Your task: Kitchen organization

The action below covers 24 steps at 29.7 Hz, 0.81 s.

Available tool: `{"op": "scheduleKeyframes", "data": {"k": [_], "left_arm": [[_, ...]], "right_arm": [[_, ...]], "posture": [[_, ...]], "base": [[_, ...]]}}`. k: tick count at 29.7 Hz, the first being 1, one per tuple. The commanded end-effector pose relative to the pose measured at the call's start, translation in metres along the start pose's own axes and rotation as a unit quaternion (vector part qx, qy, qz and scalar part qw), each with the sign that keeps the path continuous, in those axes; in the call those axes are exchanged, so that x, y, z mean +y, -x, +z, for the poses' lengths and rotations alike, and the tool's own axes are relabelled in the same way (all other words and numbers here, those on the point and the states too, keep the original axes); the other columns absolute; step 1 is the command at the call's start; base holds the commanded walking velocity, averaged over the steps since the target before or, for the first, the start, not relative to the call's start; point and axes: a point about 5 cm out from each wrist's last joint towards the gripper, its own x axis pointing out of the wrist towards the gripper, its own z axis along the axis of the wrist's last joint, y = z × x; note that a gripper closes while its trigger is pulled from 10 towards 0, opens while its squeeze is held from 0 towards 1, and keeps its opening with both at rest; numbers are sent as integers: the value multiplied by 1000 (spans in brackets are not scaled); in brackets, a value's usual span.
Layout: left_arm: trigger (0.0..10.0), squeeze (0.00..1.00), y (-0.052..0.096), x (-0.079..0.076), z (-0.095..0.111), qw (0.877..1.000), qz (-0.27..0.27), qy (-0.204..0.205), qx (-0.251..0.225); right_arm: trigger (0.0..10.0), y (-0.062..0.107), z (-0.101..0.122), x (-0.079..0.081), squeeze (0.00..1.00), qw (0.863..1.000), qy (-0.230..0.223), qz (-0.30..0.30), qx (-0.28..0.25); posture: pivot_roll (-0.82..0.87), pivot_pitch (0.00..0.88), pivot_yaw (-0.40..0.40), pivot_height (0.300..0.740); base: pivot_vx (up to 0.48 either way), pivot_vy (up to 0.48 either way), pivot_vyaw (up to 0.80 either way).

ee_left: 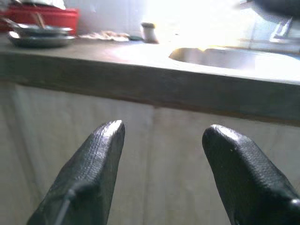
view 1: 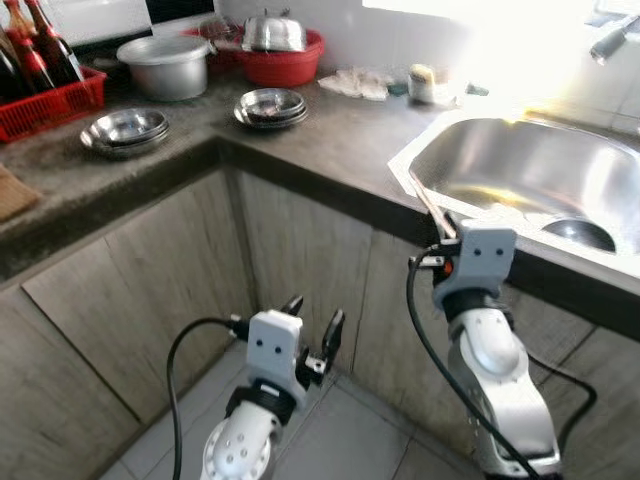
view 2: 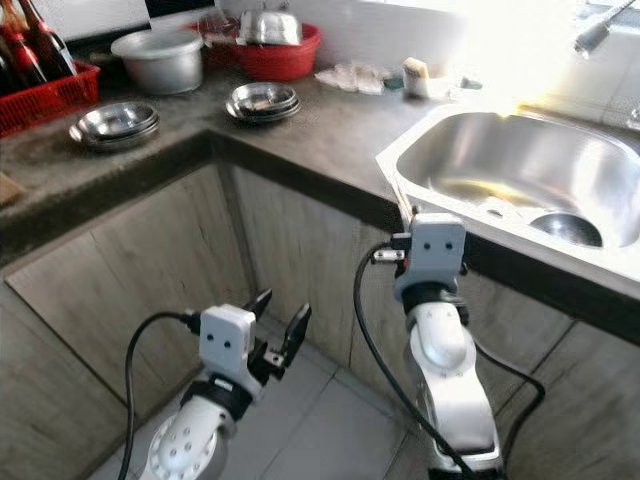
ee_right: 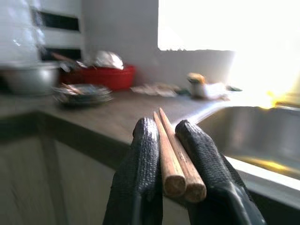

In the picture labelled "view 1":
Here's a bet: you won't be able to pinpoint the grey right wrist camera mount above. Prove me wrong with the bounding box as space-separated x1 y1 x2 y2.
435 222 518 306

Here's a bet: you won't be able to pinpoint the red plastic basket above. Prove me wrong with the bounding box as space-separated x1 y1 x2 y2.
0 65 108 144

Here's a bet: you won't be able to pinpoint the steel bowl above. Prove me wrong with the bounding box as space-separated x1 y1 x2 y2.
540 215 618 253

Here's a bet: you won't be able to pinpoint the small white bowl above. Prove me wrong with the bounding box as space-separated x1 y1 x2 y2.
408 80 459 107

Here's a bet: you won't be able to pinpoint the stainless steel sink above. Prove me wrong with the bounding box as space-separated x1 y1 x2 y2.
388 105 640 281

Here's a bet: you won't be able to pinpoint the red plastic basin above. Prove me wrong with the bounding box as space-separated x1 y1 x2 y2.
185 28 327 89

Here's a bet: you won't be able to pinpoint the yellow sponge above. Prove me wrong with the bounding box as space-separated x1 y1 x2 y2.
410 63 437 87

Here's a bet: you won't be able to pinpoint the chrome flexible spray faucet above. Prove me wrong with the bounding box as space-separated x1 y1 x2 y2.
590 12 640 66

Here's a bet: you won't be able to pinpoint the grey wood base cabinet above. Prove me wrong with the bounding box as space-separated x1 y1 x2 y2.
0 165 640 480

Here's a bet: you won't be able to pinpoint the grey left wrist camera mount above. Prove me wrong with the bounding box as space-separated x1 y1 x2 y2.
245 310 304 396

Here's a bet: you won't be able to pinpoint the dark glass bottle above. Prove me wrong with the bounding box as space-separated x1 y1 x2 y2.
3 0 56 96
25 0 86 86
0 25 26 104

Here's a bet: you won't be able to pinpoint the steel dome lid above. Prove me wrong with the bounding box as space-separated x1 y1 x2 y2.
240 10 309 53

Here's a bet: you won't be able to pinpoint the white dish cloth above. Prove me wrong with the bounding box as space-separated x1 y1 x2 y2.
318 68 396 102

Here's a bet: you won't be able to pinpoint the stacked steel plates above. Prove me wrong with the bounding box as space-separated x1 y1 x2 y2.
80 108 171 159
233 88 309 131

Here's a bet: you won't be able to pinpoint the wooden chopstick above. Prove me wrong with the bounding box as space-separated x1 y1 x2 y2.
418 185 459 241

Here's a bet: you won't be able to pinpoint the brown wooden board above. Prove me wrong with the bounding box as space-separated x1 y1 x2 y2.
0 163 43 223

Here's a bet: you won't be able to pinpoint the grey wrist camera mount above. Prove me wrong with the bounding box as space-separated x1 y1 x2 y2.
245 310 304 396
435 222 518 306

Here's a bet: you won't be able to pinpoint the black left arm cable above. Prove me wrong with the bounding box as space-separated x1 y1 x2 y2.
165 315 251 480

